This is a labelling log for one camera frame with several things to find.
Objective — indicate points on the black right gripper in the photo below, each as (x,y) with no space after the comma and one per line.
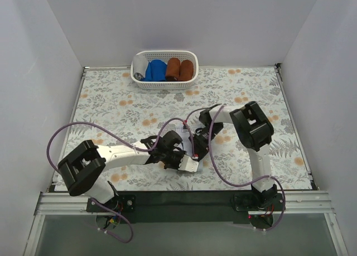
(201,142)

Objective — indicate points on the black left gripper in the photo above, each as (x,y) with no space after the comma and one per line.
(175,160)

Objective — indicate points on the light blue towel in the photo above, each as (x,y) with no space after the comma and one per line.
(187,146)

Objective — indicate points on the grey panda towel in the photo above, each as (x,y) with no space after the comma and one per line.
(140,65)

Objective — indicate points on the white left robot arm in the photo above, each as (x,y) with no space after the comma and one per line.
(82,167)

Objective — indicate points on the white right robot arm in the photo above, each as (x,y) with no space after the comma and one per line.
(255,133)

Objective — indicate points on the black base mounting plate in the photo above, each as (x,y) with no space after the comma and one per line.
(191,206)

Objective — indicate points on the floral patterned table mat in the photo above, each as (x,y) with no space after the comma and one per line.
(112,106)

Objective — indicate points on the brown rolled towel right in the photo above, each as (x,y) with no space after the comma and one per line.
(186,70)

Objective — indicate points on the brown rolled towel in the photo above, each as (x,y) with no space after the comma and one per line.
(173,69)
(186,70)

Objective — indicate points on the brown rolled towel left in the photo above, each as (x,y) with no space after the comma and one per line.
(173,69)

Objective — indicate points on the blue rolled towel left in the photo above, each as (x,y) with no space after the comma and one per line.
(145,77)

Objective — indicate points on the blue rolled towel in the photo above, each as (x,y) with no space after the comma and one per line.
(156,69)
(145,77)

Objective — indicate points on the blue rolled towel right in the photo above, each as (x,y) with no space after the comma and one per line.
(156,69)

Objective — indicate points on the white plastic basket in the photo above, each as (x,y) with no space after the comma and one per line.
(165,55)

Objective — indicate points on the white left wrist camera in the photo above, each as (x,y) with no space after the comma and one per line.
(188,164)

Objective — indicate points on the aluminium frame rail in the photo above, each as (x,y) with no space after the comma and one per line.
(297,202)

